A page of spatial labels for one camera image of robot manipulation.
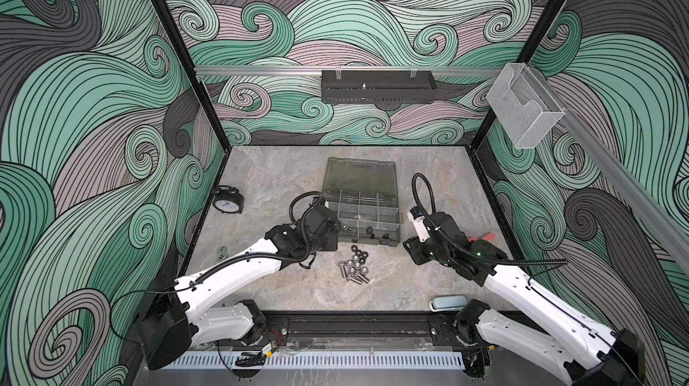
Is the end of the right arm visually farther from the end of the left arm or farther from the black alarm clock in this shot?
the black alarm clock

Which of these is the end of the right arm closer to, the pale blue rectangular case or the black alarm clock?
the pale blue rectangular case

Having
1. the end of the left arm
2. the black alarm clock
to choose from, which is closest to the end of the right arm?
the end of the left arm

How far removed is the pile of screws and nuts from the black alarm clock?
0.44 metres

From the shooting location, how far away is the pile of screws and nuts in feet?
2.74

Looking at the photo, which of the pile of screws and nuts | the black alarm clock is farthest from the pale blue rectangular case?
the black alarm clock

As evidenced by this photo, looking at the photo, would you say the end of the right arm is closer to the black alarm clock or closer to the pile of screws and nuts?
the pile of screws and nuts

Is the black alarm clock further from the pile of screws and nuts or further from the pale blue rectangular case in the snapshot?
the pale blue rectangular case

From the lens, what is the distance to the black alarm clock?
940 millimetres

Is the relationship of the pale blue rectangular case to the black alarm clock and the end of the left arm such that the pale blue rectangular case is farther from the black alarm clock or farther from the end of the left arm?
the black alarm clock
